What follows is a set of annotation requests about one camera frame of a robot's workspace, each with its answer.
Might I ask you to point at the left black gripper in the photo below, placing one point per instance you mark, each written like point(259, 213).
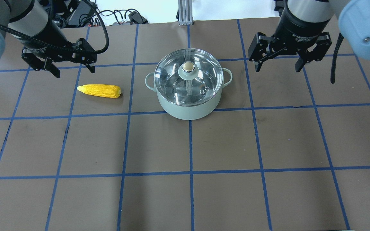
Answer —
point(48, 36)

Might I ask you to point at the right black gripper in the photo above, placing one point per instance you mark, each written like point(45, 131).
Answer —
point(302, 28)

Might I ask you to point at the yellow corn cob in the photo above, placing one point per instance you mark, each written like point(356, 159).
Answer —
point(100, 90)

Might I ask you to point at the glass pot lid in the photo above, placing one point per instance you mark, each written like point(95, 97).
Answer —
point(188, 77)

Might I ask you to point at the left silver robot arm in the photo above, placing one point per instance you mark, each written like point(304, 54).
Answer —
point(44, 44)

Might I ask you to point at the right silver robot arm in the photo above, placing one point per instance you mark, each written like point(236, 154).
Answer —
point(353, 22)

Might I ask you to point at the pale green cooking pot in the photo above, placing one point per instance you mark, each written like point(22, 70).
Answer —
point(194, 112)

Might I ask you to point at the aluminium frame post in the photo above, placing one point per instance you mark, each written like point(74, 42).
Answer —
point(184, 13)

